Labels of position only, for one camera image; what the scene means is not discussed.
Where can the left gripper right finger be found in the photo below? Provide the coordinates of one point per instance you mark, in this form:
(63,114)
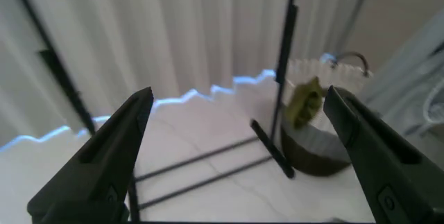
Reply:
(388,168)

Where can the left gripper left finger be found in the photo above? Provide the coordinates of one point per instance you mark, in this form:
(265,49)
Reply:
(100,168)

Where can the green garment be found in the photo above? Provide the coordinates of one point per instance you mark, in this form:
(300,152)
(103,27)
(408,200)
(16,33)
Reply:
(305,104)

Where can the white laundry basket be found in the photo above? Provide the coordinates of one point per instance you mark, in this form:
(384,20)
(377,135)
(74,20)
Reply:
(312,140)

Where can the white curtain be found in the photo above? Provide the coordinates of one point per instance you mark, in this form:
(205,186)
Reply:
(173,26)

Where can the black clothes rack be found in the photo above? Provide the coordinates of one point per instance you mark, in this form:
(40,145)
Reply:
(284,43)

